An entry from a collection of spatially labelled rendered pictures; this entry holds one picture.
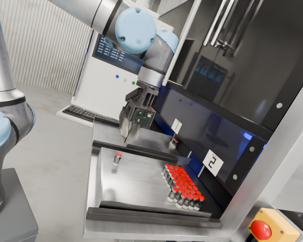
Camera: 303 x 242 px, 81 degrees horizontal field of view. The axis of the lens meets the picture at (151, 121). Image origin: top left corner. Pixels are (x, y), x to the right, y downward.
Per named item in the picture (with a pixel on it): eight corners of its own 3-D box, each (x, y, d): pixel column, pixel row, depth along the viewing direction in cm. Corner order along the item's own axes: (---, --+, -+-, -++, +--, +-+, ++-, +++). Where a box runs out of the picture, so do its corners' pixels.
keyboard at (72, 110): (125, 126, 128) (126, 123, 128) (124, 133, 115) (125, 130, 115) (69, 107, 121) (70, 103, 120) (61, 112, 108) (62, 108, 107)
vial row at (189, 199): (169, 174, 73) (173, 164, 72) (188, 209, 57) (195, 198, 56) (164, 173, 72) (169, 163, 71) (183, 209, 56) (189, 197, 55)
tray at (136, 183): (175, 170, 78) (179, 164, 77) (207, 222, 55) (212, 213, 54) (98, 154, 66) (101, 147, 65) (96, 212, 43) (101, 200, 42)
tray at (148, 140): (170, 140, 113) (172, 136, 112) (188, 164, 90) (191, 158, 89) (119, 127, 101) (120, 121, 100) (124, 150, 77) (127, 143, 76)
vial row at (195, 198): (174, 175, 74) (178, 166, 72) (194, 210, 58) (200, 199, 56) (169, 174, 73) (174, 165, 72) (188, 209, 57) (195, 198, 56)
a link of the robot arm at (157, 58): (150, 27, 52) (175, 40, 55) (137, 64, 55) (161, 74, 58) (157, 23, 45) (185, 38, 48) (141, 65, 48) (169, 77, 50)
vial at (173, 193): (171, 197, 59) (177, 186, 58) (173, 202, 57) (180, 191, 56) (166, 197, 58) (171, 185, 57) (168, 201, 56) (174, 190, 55)
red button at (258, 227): (256, 228, 45) (264, 217, 44) (269, 244, 42) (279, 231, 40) (245, 228, 44) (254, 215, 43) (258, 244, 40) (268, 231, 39)
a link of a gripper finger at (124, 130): (118, 148, 55) (127, 121, 53) (114, 139, 60) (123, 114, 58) (127, 150, 56) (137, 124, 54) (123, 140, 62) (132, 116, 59)
